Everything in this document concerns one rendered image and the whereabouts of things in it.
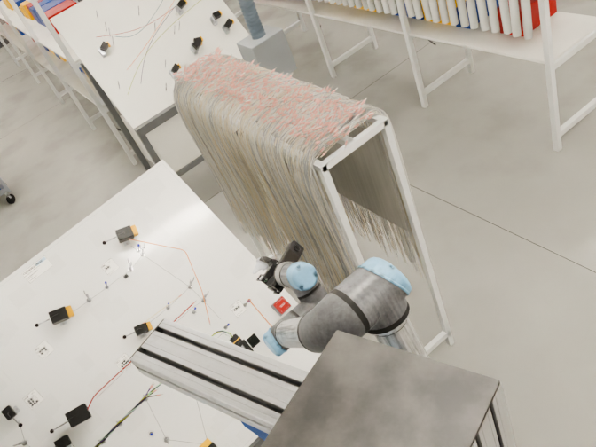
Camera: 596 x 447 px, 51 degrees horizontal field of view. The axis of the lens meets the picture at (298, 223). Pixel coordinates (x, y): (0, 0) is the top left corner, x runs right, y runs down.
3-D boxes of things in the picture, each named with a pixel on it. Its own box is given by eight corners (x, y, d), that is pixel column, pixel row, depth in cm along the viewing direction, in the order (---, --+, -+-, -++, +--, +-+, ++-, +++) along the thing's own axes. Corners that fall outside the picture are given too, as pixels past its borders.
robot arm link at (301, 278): (304, 299, 165) (286, 273, 163) (290, 296, 175) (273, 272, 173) (325, 280, 167) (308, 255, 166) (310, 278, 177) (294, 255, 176)
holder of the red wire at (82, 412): (49, 425, 208) (44, 425, 197) (87, 403, 212) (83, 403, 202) (56, 438, 207) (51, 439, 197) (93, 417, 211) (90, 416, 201)
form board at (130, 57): (300, 138, 535) (222, -51, 435) (188, 218, 502) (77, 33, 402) (257, 118, 589) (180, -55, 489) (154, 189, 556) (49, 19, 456)
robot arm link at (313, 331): (334, 370, 124) (279, 364, 170) (372, 334, 127) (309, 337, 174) (298, 325, 123) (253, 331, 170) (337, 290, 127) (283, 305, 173)
